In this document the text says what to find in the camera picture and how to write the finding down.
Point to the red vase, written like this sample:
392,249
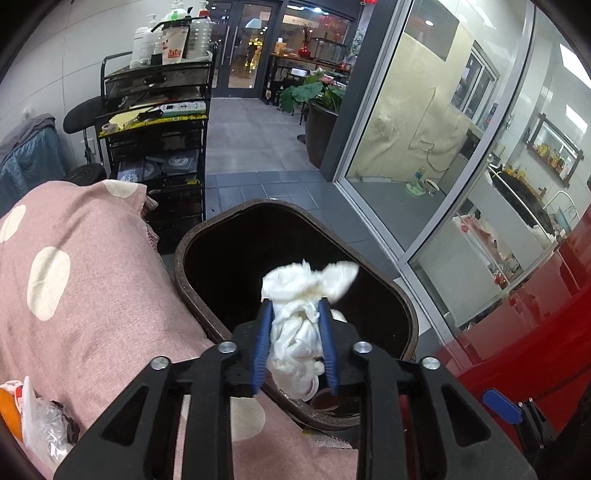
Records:
304,50

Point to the clear plastic bag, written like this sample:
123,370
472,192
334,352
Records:
44,424

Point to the red glossy object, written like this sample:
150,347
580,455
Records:
531,332

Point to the yellow tray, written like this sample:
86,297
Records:
129,119

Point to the pink polka dot blanket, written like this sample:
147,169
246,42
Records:
92,300

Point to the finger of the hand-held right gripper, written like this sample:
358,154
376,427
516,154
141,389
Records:
501,405

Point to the group of pump bottles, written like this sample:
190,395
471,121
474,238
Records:
143,41

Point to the black trolley cart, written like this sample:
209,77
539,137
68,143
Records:
157,78

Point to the dark brown trash bin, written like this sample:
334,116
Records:
240,258

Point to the aluminium framed glass partition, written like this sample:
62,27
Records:
401,115

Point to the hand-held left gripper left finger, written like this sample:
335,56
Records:
262,346

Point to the white cup red print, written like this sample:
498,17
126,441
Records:
175,46

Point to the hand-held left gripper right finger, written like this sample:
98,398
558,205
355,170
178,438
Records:
328,346

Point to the dark wooden side table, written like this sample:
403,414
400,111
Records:
277,64

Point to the black stool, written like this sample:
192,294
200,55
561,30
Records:
81,113

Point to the grey blue clothes pile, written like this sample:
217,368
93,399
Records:
27,157

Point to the potted plant dark pot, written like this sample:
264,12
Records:
321,134

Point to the white tissue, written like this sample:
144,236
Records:
295,332

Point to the tape roll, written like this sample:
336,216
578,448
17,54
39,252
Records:
109,128

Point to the glass double door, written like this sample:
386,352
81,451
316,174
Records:
244,46

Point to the white flat packet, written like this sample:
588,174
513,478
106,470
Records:
182,108

